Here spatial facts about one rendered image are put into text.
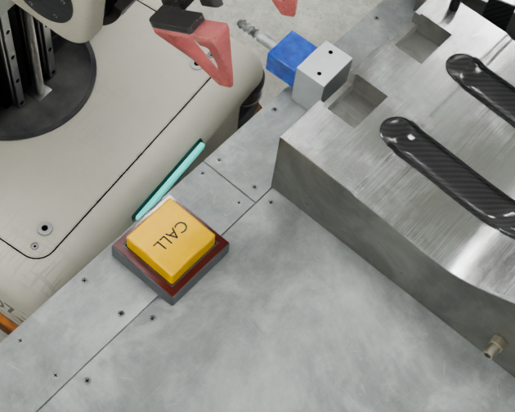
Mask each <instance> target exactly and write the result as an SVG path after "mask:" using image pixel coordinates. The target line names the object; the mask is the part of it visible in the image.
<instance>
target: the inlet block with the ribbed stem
mask: <svg viewBox="0 0 515 412"><path fill-rule="evenodd" d="M237 25H238V27H239V28H240V29H242V30H243V31H244V32H247V34H248V35H250V34H251V36H252V37H253V38H256V40H257V42H259V43H261V44H262V45H263V46H264V47H266V48H267V49H269V50H270V51H269V52H268V53H267V59H266V69H267V70H268V71H270V72H271V73H273V74H274V75H275V76H276V77H278V78H280V79H281V80H283V81H284V82H285V83H287V84H288V85H289V86H291V87H292V88H293V92H292V96H291V99H292V100H294V101H295V102H297V103H298V104H299V105H301V106H302V107H303V108H305V109H306V110H309V109H310V108H311V107H312V106H313V105H314V104H315V103H317V102H318V101H319V100H321V101H322V102H325V101H326V100H328V99H329V98H330V97H331V96H332V95H333V94H334V93H335V92H336V91H337V90H338V89H339V88H340V87H341V86H342V85H343V84H344V83H345V82H346V81H347V78H348V75H349V71H350V68H351V64H352V58H351V57H350V56H349V55H348V54H346V53H345V52H343V51H341V50H340V49H338V48H337V47H335V46H334V45H333V44H331V43H329V42H328V41H326V40H325V41H324V42H323V43H322V44H321V45H320V46H318V47H316V46H315V45H314V44H312V43H310V42H309V41H307V40H306V39H305V38H303V37H302V36H300V35H299V34H297V33H295V32H294V31H291V32H290V33H289V34H287V35H286V36H285V37H284V38H283V39H282V40H281V41H280V42H279V43H278V42H277V41H276V40H275V39H273V38H272V37H270V36H269V35H267V34H265V33H264V32H261V33H260V32H259V29H255V26H252V25H250V23H248V22H246V20H242V19H239V20H238V22H237Z"/></svg>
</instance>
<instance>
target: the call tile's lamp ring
mask: <svg viewBox="0 0 515 412"><path fill-rule="evenodd" d="M168 199H172V200H173V201H175V202H176V203H177V204H179V205H180V206H181V207H182V208H184V209H185V210H186V211H187V212H188V213H189V214H190V215H191V216H193V217H194V218H195V219H196V220H198V221H199V222H200V223H202V224H203V225H204V226H205V227H207V228H208V229H209V230H210V231H211V232H212V233H213V234H214V235H215V240H216V241H217V242H218V244H217V245H216V246H215V247H214V248H213V249H212V250H211V251H210V252H209V253H208V254H207V255H205V256H204V257H203V258H202V259H201V260H200V261H199V262H198V263H197V264H196V265H195V266H194V267H193V268H192V269H191V270H190V271H189V272H187V273H186V274H185V275H184V276H183V277H182V278H181V279H180V280H179V281H178V282H177V283H176V284H175V285H174V286H173V287H172V286H170V285H169V284H168V283H167V282H166V281H164V280H163V279H162V278H161V277H159V276H158V275H157V274H156V273H155V272H153V271H152V270H151V269H150V268H149V267H148V266H147V265H146V264H145V263H144V262H142V261H141V260H140V259H139V258H137V257H136V256H135V255H134V254H133V253H131V252H130V251H129V250H128V249H126V248H125V247H124V246H123V244H125V243H126V242H127V236H128V235H129V234H130V233H131V232H132V231H134V230H135V229H136V228H137V227H138V226H139V225H140V224H141V223H143V221H144V220H145V219H147V218H148V216H150V215H151V214H152V213H153V212H154V211H155V210H156V209H157V208H159V207H160V206H161V205H162V204H163V203H164V202H166V201H167V200H168ZM228 244H229V242H227V241H226V240H225V239H223V238H222V237H221V236H220V235H219V234H218V233H217V232H216V231H214V230H213V229H212V228H211V227H209V226H208V225H207V224H205V223H204V222H203V221H202V220H200V219H199V218H198V217H196V216H195V215H194V214H193V213H192V212H191V211H190V210H189V209H187V208H186V207H185V206H184V205H182V204H181V203H180V202H179V201H177V200H176V199H175V198H173V197H172V196H171V195H168V196H167V197H166V198H164V199H163V200H162V201H161V202H160V203H159V204H158V205H156V206H155V207H154V208H153V209H152V210H151V211H150V212H148V213H147V214H146V215H145V216H144V217H143V218H142V219H141V220H140V221H139V222H138V223H137V224H136V225H135V226H133V227H132V228H131V229H130V230H129V231H128V232H127V233H125V234H124V235H123V236H122V237H121V238H120V239H119V240H117V241H116V242H115V243H114V244H113V247H115V248H116V249H117V250H118V251H119V252H120V253H121V254H122V255H123V256H124V257H126V258H127V259H128V260H129V261H130V262H132V263H133V264H134V265H135V266H137V267H138V268H139V269H140V270H141V271H143V272H144V273H145V274H146V275H147V276H149V277H150V278H151V279H152V280H153V281H154V282H155V283H156V284H157V285H159V286H160V287H161V288H162V289H163V290H165V291H166V292H167V293H168V294H169V295H171V296H172V297H173V296H174V295H175V294H176V293H177V292H178V291H179V290H180V289H182V288H183V287H184V286H185V285H186V284H187V283H188V282H189V281H190V280H191V279H192V278H193V277H194V276H195V275H196V274H197V273H198V272H199V271H200V270H201V269H203V268H204V267H205V266H206V265H207V264H208V263H209V262H210V261H211V260H212V259H213V258H214V257H215V256H216V255H217V254H218V253H219V252H220V251H221V250H222V249H224V248H225V247H226V246H227V245H228Z"/></svg>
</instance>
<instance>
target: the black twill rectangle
mask: <svg viewBox="0 0 515 412"><path fill-rule="evenodd" d="M514 10H515V5H513V4H511V3H508V2H505V1H503V0H488V2H487V4H486V7H485V10H484V11H483V14H482V17H484V18H485V19H487V20H488V21H489V22H491V23H492V24H493V25H495V26H497V27H498V28H500V29H502V30H503V31H504V32H505V30H506V29H507V27H508V23H509V21H510V20H511V17H512V15H513V13H514Z"/></svg>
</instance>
